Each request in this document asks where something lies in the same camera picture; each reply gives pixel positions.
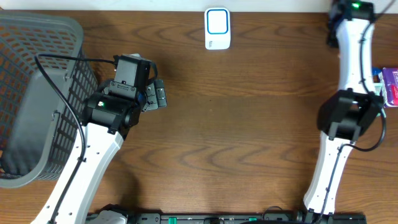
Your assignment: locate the red purple pad pack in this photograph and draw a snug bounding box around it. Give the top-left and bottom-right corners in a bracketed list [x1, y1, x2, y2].
[382, 68, 397, 108]

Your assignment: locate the blue cookie pack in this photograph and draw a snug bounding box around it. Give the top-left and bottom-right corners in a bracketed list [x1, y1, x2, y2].
[372, 67, 382, 76]

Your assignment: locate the light green wipes pack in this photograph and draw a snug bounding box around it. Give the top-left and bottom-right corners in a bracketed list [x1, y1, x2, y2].
[374, 83, 383, 96]

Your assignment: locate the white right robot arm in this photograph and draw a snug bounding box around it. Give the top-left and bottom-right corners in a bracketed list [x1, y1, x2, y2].
[303, 0, 386, 217]

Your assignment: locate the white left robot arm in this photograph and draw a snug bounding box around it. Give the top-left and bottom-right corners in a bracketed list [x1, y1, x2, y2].
[33, 80, 167, 223]

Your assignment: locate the white barcode scanner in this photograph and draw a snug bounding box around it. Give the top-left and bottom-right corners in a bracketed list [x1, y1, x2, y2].
[204, 7, 231, 50]

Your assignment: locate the grey plastic basket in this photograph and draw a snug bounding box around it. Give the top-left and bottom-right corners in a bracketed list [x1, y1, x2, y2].
[1, 11, 98, 189]

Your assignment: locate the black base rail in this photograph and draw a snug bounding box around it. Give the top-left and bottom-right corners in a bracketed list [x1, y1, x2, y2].
[86, 212, 368, 224]

